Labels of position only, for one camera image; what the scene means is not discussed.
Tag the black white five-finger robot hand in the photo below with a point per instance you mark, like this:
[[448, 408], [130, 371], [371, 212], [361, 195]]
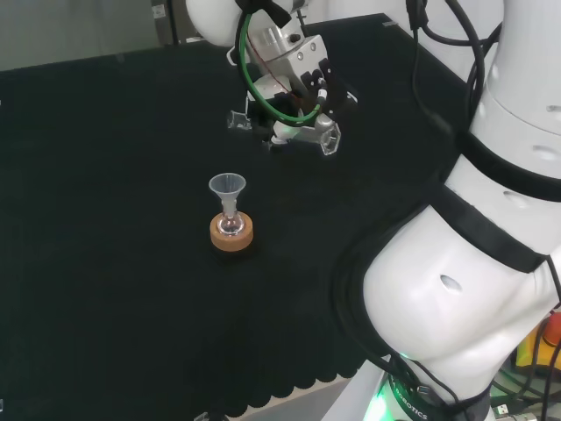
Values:
[[298, 57]]

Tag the clear graduated cylinder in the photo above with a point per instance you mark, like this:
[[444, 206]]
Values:
[[329, 142]]

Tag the clear plastic funnel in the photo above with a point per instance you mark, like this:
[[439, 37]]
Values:
[[227, 184]]

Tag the clear round-bottom flask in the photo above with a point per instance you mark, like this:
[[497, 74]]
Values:
[[231, 224]]

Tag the black bench cloth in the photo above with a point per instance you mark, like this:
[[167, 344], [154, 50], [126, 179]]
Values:
[[109, 219]]

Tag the yellow stop button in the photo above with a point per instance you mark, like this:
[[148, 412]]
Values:
[[545, 351]]

